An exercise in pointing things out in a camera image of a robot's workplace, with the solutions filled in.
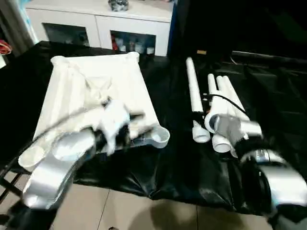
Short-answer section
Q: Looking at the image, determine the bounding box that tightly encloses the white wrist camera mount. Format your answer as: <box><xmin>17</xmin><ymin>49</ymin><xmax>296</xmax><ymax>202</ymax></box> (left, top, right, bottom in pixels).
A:
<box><xmin>99</xmin><ymin>99</ymin><xmax>131</xmax><ymax>155</ymax></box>
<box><xmin>204</xmin><ymin>95</ymin><xmax>225</xmax><ymax>133</ymax></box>

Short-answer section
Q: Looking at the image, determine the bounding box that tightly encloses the white plastic table leg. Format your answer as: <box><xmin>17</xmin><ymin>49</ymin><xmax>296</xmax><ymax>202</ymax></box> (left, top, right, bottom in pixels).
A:
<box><xmin>223</xmin><ymin>76</ymin><xmax>262</xmax><ymax>138</ymax></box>
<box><xmin>215</xmin><ymin>76</ymin><xmax>240</xmax><ymax>159</ymax></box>
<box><xmin>207</xmin><ymin>73</ymin><xmax>233</xmax><ymax>153</ymax></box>
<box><xmin>186</xmin><ymin>57</ymin><xmax>211</xmax><ymax>144</ymax></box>

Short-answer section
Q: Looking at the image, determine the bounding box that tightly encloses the clear bag of dark parts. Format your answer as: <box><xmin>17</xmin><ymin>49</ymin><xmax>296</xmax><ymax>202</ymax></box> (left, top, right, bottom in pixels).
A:
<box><xmin>107</xmin><ymin>0</ymin><xmax>129</xmax><ymax>12</ymax></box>

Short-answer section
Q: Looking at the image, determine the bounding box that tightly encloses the black plastic mat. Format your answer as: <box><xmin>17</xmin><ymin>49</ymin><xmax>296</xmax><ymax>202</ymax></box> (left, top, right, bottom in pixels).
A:
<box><xmin>0</xmin><ymin>40</ymin><xmax>307</xmax><ymax>216</ymax></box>

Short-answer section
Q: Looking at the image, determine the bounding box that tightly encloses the red and white object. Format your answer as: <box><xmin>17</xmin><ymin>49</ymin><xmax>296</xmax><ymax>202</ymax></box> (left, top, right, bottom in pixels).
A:
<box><xmin>0</xmin><ymin>39</ymin><xmax>12</xmax><ymax>56</ymax></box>

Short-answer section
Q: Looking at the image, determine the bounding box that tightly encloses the white cabinet with glass doors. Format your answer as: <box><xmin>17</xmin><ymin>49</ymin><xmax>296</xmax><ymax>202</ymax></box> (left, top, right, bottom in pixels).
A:
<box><xmin>25</xmin><ymin>0</ymin><xmax>175</xmax><ymax>57</ymax></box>

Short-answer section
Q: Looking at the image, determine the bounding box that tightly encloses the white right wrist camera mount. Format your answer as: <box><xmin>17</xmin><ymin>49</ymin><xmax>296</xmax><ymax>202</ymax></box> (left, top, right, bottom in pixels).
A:
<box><xmin>204</xmin><ymin>95</ymin><xmax>225</xmax><ymax>133</ymax></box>

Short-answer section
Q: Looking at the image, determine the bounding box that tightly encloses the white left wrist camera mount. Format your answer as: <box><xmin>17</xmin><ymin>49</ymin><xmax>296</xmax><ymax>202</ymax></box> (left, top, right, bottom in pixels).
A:
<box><xmin>99</xmin><ymin>99</ymin><xmax>131</xmax><ymax>155</ymax></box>

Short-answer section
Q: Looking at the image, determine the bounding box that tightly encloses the grey curtain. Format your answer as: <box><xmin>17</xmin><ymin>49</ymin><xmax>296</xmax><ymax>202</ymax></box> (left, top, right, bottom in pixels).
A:
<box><xmin>0</xmin><ymin>0</ymin><xmax>36</xmax><ymax>58</ymax></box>

